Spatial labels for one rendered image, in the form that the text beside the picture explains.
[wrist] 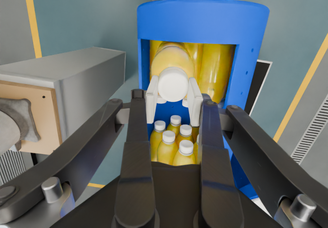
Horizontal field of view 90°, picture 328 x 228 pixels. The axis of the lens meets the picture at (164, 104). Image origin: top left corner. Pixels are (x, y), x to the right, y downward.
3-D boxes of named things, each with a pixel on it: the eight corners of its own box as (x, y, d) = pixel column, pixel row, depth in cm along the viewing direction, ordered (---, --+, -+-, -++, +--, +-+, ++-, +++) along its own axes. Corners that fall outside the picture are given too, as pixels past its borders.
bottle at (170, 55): (156, 37, 36) (145, 55, 20) (188, 38, 36) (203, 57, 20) (156, 68, 40) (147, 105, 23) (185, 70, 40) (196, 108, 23)
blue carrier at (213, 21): (150, 199, 88) (135, 269, 62) (150, 13, 52) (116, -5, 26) (203, 206, 85) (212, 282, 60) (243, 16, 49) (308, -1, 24)
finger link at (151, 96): (153, 124, 16) (145, 123, 16) (157, 97, 22) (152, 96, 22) (153, 94, 14) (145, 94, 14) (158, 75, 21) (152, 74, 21)
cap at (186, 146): (189, 144, 49) (190, 138, 48) (195, 152, 45) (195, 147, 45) (177, 145, 48) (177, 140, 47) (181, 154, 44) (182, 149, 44)
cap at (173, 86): (158, 68, 21) (157, 72, 19) (189, 69, 21) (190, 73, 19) (158, 95, 23) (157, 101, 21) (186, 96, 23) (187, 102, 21)
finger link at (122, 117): (143, 126, 14) (107, 124, 14) (149, 102, 18) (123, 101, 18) (142, 111, 13) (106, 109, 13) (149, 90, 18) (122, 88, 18)
